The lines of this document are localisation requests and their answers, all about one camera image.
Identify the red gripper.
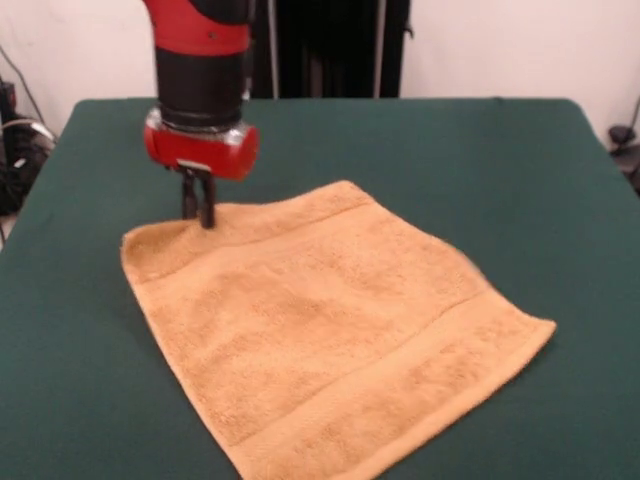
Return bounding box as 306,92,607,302
143,107,261,230

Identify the orange terry towel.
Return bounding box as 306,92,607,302
119,179,558,480

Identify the black cable bundle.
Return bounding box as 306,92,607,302
0,44,59,216

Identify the dark green table cloth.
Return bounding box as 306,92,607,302
0,97,640,480

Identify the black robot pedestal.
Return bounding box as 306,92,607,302
247,0,415,100

